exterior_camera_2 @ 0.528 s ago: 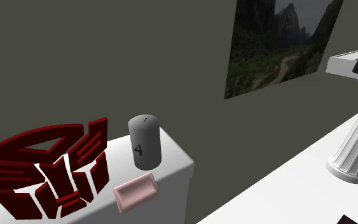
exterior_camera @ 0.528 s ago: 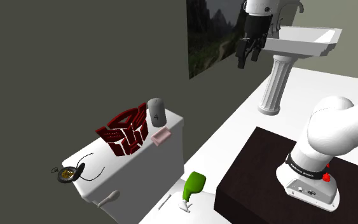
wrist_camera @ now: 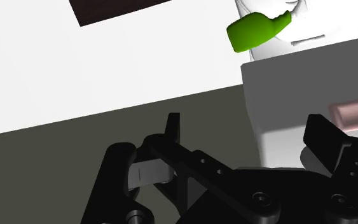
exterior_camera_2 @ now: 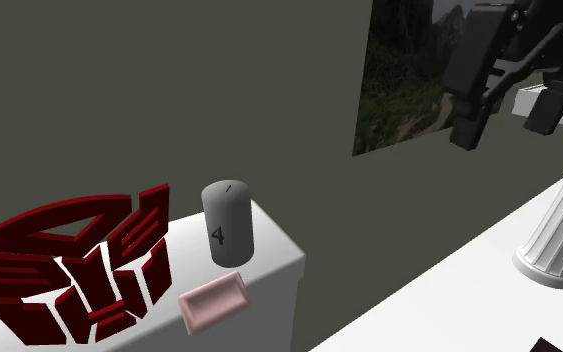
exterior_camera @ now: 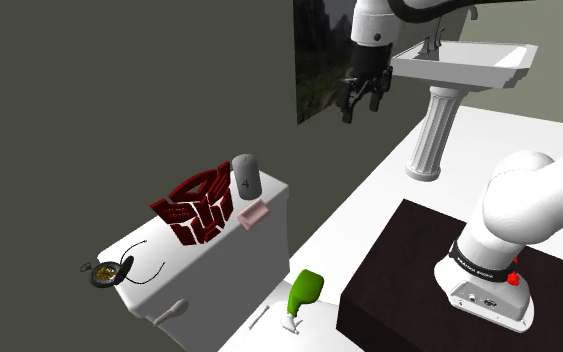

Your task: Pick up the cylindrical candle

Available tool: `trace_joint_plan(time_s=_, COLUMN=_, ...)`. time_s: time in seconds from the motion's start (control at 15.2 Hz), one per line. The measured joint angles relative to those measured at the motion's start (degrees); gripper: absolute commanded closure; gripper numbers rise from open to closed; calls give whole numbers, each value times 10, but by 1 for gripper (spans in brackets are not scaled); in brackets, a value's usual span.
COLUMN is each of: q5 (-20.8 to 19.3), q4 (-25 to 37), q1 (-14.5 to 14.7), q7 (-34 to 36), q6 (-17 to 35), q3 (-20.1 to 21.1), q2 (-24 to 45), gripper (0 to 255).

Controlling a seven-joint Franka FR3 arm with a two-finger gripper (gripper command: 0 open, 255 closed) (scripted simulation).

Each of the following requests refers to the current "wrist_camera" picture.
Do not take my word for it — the pink rounded bar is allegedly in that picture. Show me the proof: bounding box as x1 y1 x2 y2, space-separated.
328 98 358 132

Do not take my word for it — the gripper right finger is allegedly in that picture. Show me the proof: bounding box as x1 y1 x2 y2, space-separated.
302 113 358 224

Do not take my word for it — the green bottle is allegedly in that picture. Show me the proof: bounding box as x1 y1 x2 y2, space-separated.
226 10 293 53

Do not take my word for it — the white box-shaped cabinet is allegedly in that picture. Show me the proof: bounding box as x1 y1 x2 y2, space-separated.
240 34 358 174

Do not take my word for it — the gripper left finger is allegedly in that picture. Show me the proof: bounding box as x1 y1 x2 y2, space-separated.
81 112 281 224

